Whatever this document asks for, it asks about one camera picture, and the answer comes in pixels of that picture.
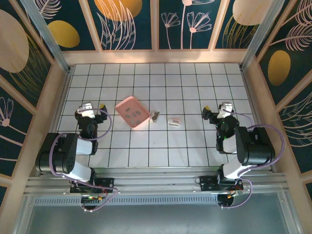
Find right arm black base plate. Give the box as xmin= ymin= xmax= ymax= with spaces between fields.
xmin=199 ymin=175 xmax=244 ymax=193

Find wall panel yellow oval feather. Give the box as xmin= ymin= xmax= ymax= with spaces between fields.
xmin=31 ymin=0 xmax=97 ymax=52

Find wall panel single white flower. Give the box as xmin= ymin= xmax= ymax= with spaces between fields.
xmin=0 ymin=82 xmax=35 ymax=177

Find aluminium side rail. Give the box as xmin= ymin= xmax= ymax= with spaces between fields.
xmin=38 ymin=69 xmax=73 ymax=176
xmin=240 ymin=68 xmax=276 ymax=173

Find wall panel large cream disc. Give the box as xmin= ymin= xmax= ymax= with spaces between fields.
xmin=0 ymin=0 xmax=55 ymax=115

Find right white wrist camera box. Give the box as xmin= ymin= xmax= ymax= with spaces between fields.
xmin=217 ymin=101 xmax=234 ymax=119

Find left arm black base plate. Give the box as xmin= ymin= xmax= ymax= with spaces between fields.
xmin=70 ymin=177 xmax=115 ymax=195

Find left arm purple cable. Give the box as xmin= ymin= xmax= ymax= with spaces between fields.
xmin=49 ymin=108 xmax=119 ymax=213

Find wall panel ochre oval fern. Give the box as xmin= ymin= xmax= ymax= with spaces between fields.
xmin=254 ymin=0 xmax=312 ymax=107

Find wall panel white flower stems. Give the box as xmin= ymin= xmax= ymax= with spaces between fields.
xmin=157 ymin=0 xmax=224 ymax=51

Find perforated metal strip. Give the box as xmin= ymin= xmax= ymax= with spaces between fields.
xmin=33 ymin=195 xmax=285 ymax=207

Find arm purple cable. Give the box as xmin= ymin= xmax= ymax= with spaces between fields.
xmin=220 ymin=109 xmax=286 ymax=210
xmin=49 ymin=108 xmax=119 ymax=213

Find wall panel orange circle leaves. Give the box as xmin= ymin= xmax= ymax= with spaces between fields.
xmin=86 ymin=0 xmax=153 ymax=51

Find wall panel pink leaf outlines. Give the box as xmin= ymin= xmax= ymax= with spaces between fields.
xmin=277 ymin=90 xmax=312 ymax=175

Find grey metal panel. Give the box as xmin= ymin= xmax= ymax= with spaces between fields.
xmin=13 ymin=204 xmax=302 ymax=234

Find aluminium corner post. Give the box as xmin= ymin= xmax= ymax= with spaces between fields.
xmin=240 ymin=0 xmax=285 ymax=71
xmin=20 ymin=0 xmax=71 ymax=74

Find wall panel cream circle grass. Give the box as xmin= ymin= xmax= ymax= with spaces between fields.
xmin=213 ymin=0 xmax=264 ymax=50

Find pink plastic tray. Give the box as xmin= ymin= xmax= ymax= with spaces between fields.
xmin=115 ymin=96 xmax=151 ymax=130

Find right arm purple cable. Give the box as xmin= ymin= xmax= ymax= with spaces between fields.
xmin=220 ymin=109 xmax=286 ymax=210

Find aluminium mounting rail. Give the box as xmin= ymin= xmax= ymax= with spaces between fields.
xmin=24 ymin=167 xmax=288 ymax=195

